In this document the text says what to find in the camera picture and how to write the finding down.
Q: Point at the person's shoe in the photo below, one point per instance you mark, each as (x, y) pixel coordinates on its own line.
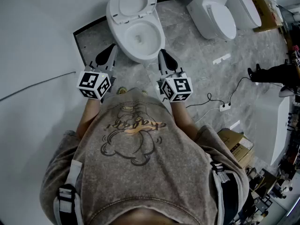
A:
(122, 90)
(144, 92)

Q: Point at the white closed toilet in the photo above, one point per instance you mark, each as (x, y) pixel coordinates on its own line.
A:
(246, 10)
(215, 20)

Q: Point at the person's right shoe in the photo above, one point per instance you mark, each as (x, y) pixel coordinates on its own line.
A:
(144, 92)

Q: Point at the large brown cardboard box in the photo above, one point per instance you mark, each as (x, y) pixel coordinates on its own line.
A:
(264, 10)

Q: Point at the person's left shoe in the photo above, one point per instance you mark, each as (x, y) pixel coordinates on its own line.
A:
(122, 90)

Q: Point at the labelled brown cardboard box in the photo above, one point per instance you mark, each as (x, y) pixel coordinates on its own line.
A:
(234, 144)

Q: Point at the person's grey printed shirt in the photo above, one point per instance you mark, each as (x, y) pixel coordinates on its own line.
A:
(145, 177)

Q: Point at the small white floor strip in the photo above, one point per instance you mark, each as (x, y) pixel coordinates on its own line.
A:
(235, 125)

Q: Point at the white notched floor piece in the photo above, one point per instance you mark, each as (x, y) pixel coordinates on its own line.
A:
(221, 59)

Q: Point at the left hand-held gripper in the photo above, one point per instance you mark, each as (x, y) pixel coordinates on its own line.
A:
(93, 83)

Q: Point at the dark cluttered shelving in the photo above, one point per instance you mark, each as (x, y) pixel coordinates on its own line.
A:
(293, 27)

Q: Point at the white rectangular fixture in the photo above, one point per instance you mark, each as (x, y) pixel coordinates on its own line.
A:
(280, 130)

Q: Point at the person's left forearm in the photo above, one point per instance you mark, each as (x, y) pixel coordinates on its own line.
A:
(90, 116)

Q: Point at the person's right forearm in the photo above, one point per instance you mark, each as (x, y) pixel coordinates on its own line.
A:
(184, 118)

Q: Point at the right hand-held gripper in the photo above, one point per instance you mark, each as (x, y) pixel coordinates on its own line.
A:
(179, 85)

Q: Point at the white power strip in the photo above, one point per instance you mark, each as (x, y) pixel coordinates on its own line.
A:
(225, 107)

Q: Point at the white open toilet bowl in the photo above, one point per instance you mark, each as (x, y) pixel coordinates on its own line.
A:
(150, 48)

